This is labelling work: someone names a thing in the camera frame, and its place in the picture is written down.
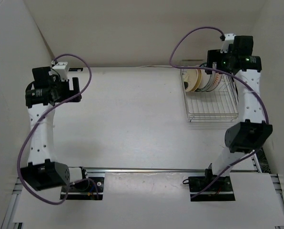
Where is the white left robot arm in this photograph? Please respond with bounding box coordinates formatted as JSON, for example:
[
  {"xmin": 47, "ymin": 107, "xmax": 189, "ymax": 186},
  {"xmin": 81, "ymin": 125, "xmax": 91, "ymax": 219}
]
[{"xmin": 20, "ymin": 62, "xmax": 90, "ymax": 191}]

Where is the white plate orange pattern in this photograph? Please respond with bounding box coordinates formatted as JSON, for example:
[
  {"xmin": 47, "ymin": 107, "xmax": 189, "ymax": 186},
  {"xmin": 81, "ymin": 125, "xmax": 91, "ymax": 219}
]
[{"xmin": 207, "ymin": 73, "xmax": 223, "ymax": 92}]

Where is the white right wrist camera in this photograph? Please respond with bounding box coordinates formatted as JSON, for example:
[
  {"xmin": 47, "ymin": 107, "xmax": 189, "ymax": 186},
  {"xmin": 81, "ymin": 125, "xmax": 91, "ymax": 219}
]
[{"xmin": 220, "ymin": 33, "xmax": 235, "ymax": 53}]

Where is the wire dish rack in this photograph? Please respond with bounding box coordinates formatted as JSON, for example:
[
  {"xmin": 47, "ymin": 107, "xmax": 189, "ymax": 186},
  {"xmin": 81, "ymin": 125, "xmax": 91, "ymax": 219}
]
[{"xmin": 180, "ymin": 69, "xmax": 238, "ymax": 122}]

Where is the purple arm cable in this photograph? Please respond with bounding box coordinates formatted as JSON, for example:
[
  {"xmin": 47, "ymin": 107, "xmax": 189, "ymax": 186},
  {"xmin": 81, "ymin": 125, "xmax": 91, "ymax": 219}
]
[
  {"xmin": 169, "ymin": 25, "xmax": 269, "ymax": 200},
  {"xmin": 17, "ymin": 54, "xmax": 93, "ymax": 205}
]

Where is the cream plate with black spot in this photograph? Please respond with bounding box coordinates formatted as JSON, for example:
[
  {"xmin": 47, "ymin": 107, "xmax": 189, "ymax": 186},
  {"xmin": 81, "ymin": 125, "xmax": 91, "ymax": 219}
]
[{"xmin": 183, "ymin": 69, "xmax": 202, "ymax": 92}]

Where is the white plate green rim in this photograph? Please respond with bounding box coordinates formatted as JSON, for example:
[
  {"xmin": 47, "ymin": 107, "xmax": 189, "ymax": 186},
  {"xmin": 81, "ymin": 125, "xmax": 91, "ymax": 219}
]
[{"xmin": 196, "ymin": 69, "xmax": 212, "ymax": 92}]

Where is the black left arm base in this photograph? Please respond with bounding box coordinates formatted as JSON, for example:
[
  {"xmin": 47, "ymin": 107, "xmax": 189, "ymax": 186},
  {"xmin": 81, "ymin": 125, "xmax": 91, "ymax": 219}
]
[{"xmin": 66, "ymin": 173, "xmax": 105, "ymax": 201}]

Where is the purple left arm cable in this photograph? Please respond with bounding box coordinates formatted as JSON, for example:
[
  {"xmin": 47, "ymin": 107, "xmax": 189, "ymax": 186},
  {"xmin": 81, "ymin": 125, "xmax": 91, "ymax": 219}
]
[{"xmin": 17, "ymin": 54, "xmax": 93, "ymax": 205}]

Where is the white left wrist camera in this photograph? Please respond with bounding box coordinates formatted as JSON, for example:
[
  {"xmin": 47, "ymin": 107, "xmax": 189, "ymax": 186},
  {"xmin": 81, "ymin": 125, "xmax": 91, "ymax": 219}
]
[{"xmin": 51, "ymin": 62, "xmax": 70, "ymax": 81}]

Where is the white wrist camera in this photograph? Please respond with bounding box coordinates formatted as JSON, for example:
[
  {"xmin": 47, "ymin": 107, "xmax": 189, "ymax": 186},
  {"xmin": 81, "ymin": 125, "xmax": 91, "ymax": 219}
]
[
  {"xmin": 51, "ymin": 62, "xmax": 70, "ymax": 81},
  {"xmin": 220, "ymin": 33, "xmax": 235, "ymax": 53}
]

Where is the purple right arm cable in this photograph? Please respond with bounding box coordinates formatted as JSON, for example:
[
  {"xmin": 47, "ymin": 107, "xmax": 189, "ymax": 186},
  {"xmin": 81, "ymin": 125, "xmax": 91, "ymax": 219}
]
[{"xmin": 169, "ymin": 25, "xmax": 269, "ymax": 200}]

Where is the white front cover board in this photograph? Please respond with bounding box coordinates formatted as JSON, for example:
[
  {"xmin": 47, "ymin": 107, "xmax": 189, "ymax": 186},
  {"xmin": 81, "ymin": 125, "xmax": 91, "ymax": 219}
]
[{"xmin": 14, "ymin": 173, "xmax": 284, "ymax": 229}]

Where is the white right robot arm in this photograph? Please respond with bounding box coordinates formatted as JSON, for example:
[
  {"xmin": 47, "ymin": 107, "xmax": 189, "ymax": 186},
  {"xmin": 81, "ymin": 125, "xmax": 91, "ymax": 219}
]
[{"xmin": 203, "ymin": 33, "xmax": 273, "ymax": 191}]

